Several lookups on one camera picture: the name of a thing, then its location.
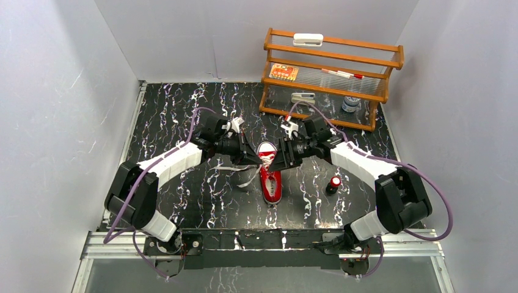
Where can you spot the white stapler on shelf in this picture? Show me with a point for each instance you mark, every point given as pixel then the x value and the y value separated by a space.
pixel 308 40
pixel 301 97

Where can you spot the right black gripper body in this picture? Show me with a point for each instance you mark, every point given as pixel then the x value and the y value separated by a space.
pixel 302 149

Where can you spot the white stapler on lower shelf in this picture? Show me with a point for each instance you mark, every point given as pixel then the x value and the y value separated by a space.
pixel 301 97

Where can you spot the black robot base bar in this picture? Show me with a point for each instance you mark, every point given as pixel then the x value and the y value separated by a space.
pixel 308 258

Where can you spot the red white marker pen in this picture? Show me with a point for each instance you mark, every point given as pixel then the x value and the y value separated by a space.
pixel 342 74

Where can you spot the orange wooden shelf rack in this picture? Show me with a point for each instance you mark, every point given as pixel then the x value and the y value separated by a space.
pixel 373 60

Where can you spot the small red capped bottle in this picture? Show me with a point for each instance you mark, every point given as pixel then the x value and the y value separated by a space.
pixel 333 185

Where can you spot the aluminium frame rail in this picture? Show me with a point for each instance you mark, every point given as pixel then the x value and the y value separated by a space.
pixel 109 244

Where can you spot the orange patterned card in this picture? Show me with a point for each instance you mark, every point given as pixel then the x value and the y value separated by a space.
pixel 283 72

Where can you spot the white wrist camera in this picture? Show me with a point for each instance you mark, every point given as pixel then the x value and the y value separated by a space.
pixel 234 125
pixel 290 128

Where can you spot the red canvas sneaker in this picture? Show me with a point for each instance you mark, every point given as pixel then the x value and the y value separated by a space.
pixel 271 182

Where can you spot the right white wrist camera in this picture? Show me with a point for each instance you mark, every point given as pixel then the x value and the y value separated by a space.
pixel 290 128

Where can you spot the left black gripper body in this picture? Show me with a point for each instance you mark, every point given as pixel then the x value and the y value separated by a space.
pixel 244 149

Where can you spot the white stapler on top shelf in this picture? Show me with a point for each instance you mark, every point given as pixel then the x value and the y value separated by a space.
pixel 308 40

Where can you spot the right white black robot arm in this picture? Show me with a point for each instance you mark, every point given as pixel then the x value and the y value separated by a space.
pixel 401 199

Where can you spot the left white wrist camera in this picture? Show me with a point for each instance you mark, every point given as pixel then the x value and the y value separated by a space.
pixel 234 125

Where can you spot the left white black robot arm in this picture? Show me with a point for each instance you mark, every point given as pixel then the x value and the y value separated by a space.
pixel 133 194

